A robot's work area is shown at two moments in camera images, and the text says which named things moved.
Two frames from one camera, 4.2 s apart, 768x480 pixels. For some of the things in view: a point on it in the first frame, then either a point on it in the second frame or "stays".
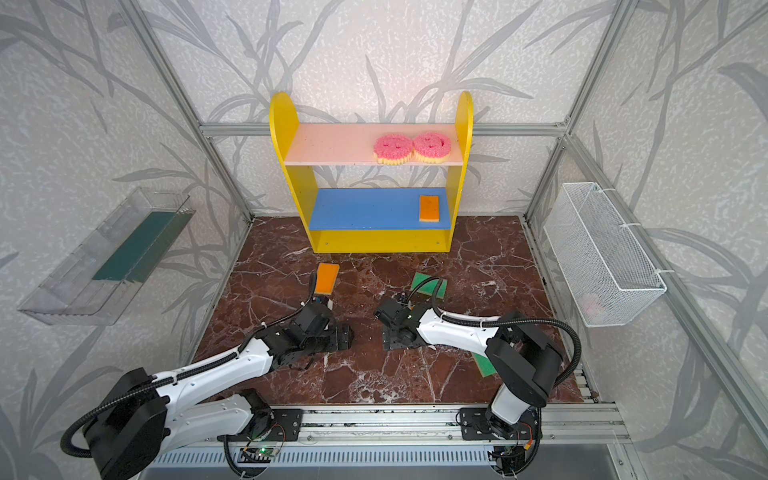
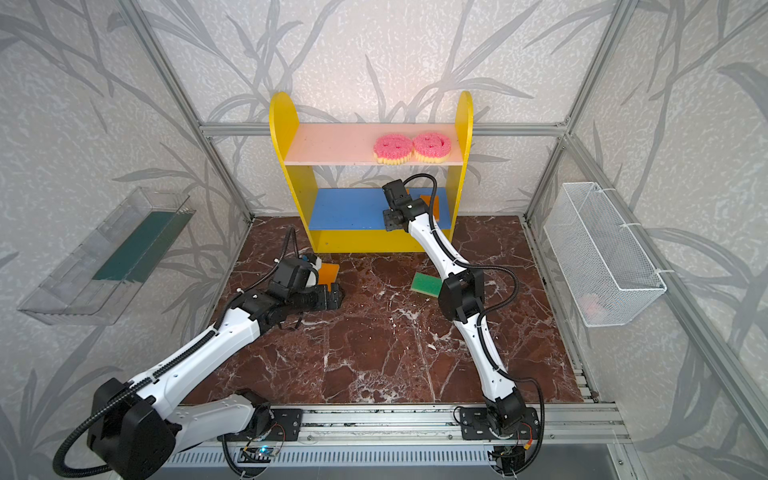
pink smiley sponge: x=431 y=147 stays
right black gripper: x=387 y=341 to x=387 y=219
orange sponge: x=429 y=208 stays
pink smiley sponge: x=392 y=149 stays
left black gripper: x=335 y=344 to x=323 y=303
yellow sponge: x=327 y=275 stays
